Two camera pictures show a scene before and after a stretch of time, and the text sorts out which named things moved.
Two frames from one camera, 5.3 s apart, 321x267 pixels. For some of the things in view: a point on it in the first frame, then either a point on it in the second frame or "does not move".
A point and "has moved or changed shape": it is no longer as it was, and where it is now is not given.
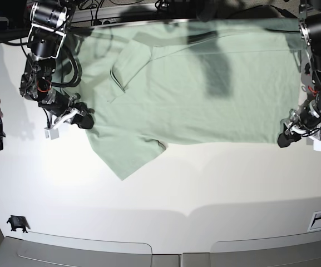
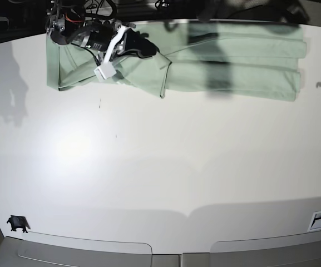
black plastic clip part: x=18 y=222 does not move
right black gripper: x=62 y=103 -> x=100 y=35
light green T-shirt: x=148 y=84 has moved or changed shape
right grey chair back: x=316 y=250 does not move
